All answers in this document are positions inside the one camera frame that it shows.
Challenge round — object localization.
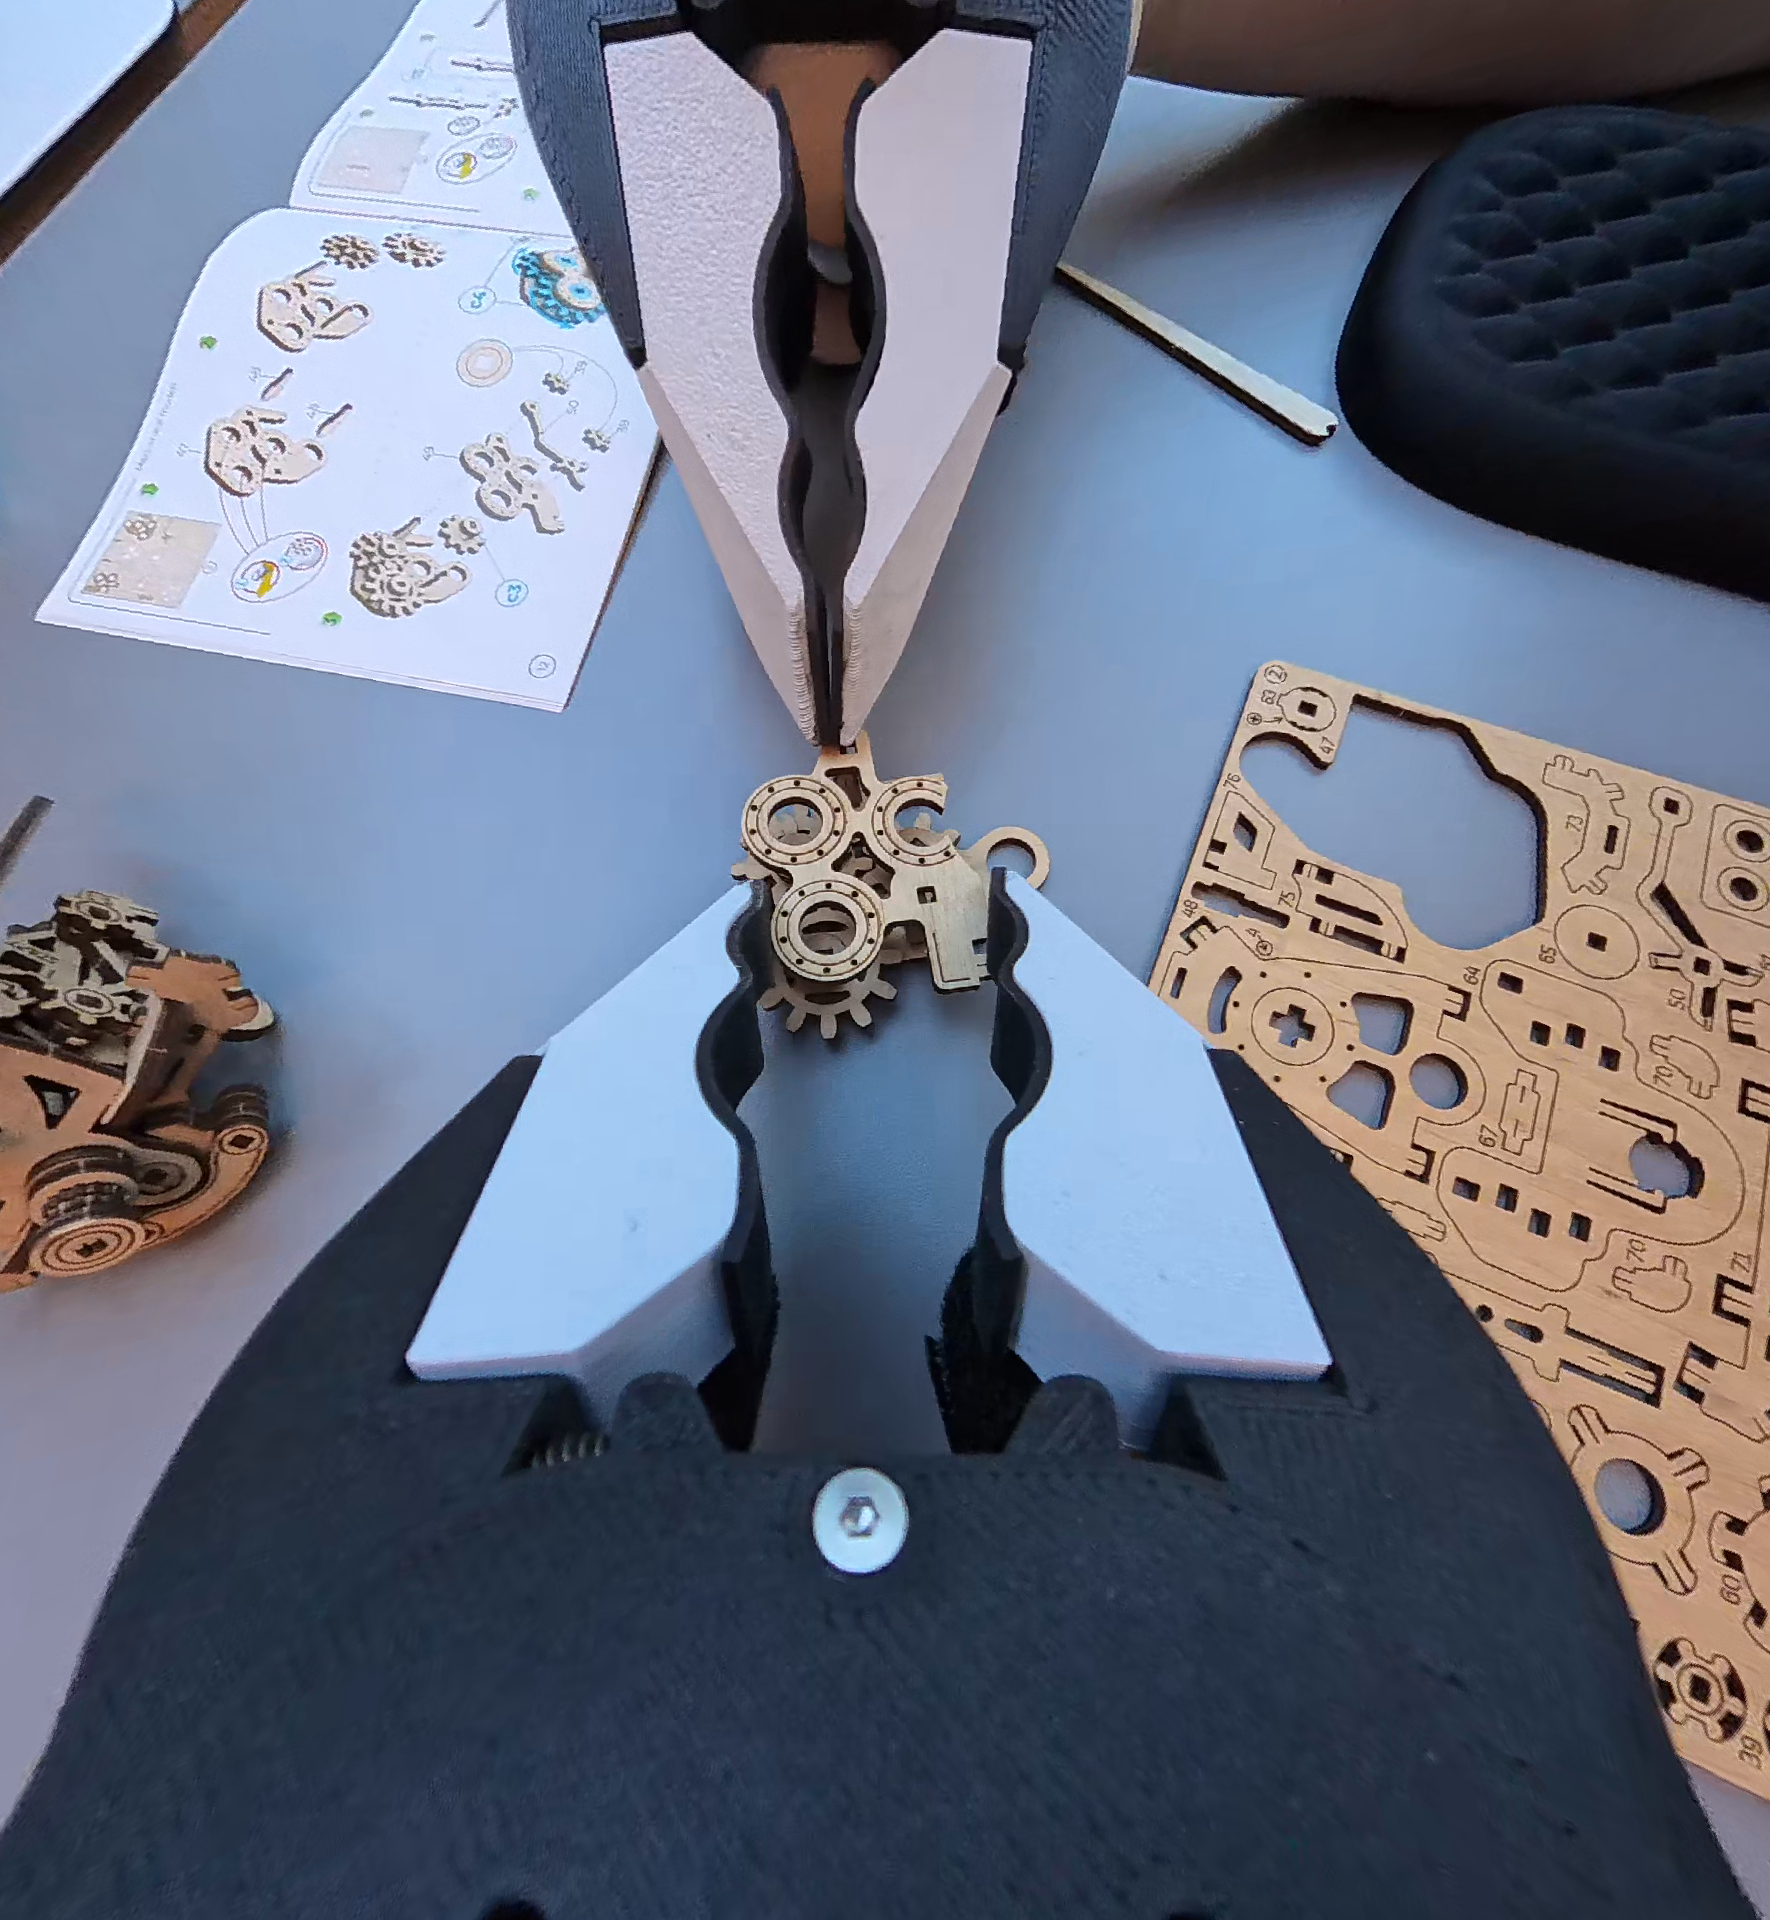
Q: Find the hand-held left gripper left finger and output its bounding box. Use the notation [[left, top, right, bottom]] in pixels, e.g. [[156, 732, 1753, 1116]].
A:
[[405, 883, 774, 1454]]

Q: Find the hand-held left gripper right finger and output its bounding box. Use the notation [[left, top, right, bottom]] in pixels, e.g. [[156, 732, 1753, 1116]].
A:
[[924, 871, 1339, 1458]]

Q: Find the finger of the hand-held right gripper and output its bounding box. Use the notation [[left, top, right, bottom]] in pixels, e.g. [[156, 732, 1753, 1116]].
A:
[[829, 32, 1044, 748], [607, 31, 829, 745]]

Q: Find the wooden gear assembly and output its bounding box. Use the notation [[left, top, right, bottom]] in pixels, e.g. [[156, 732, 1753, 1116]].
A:
[[732, 829, 1052, 1041]]

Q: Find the wooden three-ring plate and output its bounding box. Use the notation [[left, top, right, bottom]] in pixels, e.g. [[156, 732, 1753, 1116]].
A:
[[739, 732, 997, 996]]

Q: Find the person's right forearm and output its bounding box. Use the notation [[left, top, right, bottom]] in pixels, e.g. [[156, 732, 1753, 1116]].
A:
[[1132, 0, 1770, 109]]

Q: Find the person's right hand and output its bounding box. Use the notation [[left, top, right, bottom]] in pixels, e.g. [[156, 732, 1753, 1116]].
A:
[[764, 42, 894, 370]]

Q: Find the thin wooden stick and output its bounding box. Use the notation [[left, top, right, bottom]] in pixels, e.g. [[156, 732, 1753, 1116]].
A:
[[1052, 262, 1341, 449]]

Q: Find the white instruction booklet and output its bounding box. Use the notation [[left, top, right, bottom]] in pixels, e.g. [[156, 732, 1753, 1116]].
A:
[[35, 0, 662, 715]]

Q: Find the laser-cut wooden parts sheet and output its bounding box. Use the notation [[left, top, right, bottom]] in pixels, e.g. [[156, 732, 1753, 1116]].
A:
[[1146, 660, 1770, 1794]]

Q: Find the partly built wooden model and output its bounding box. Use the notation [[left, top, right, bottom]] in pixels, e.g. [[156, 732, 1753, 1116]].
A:
[[0, 794, 281, 1296]]

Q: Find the black padded cushion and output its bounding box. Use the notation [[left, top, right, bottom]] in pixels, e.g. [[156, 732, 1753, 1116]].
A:
[[1334, 109, 1770, 625]]

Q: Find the white stand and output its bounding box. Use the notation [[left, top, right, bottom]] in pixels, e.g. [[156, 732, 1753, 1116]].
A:
[[0, 0, 174, 273]]

